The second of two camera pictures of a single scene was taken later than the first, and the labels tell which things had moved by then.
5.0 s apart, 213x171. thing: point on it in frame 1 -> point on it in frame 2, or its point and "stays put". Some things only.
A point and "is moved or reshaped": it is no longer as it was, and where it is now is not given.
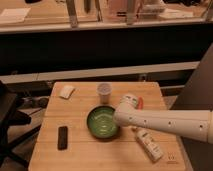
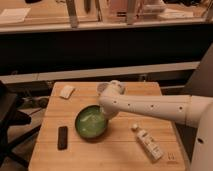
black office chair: [10, 117] stays put
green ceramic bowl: [101, 124] is moved or reshaped
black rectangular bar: [62, 143] stays put
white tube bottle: [146, 140] stays put
